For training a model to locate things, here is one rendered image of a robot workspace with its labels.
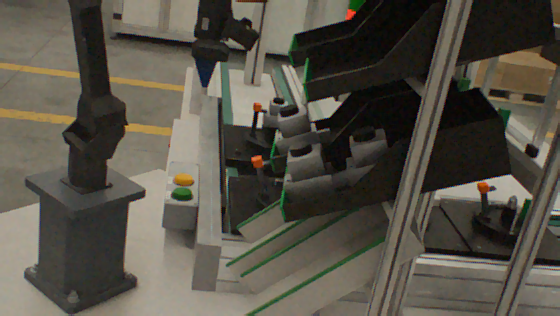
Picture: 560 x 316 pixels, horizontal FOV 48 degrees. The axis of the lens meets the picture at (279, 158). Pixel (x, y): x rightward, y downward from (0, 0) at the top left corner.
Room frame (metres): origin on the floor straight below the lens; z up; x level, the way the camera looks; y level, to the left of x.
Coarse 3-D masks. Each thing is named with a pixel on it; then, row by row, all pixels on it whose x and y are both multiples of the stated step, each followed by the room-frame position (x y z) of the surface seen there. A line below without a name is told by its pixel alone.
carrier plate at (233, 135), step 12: (228, 132) 1.57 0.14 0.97; (240, 132) 1.58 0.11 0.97; (228, 144) 1.48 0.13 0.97; (240, 144) 1.50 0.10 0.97; (228, 156) 1.41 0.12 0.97; (240, 156) 1.42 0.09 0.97; (252, 156) 1.43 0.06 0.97; (264, 156) 1.45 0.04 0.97; (252, 168) 1.41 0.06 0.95; (264, 168) 1.41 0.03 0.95
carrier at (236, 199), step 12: (240, 180) 1.28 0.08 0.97; (252, 180) 1.29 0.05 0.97; (276, 180) 1.24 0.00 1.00; (240, 192) 1.22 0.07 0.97; (252, 192) 1.23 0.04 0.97; (264, 192) 1.18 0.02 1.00; (276, 192) 1.21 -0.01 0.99; (240, 204) 1.17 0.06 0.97; (252, 204) 1.18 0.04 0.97; (264, 204) 1.15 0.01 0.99; (240, 216) 1.12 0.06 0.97; (252, 216) 1.13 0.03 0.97
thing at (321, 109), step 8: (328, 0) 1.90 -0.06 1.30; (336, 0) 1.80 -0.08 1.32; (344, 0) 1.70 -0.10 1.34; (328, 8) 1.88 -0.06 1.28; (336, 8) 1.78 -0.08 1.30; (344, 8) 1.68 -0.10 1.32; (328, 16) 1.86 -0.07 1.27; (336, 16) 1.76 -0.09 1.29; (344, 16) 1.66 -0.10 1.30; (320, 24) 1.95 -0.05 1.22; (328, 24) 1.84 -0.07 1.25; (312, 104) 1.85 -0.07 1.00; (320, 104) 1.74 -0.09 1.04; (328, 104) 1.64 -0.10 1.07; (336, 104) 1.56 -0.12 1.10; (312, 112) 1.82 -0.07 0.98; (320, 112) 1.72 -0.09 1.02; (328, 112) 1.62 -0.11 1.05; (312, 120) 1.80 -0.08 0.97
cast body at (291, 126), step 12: (288, 108) 0.92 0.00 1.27; (300, 108) 0.94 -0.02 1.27; (288, 120) 0.90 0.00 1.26; (300, 120) 0.90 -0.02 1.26; (288, 132) 0.90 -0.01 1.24; (300, 132) 0.90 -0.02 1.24; (312, 132) 0.91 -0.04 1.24; (324, 132) 0.92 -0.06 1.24; (276, 144) 0.90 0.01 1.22; (288, 144) 0.90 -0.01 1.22
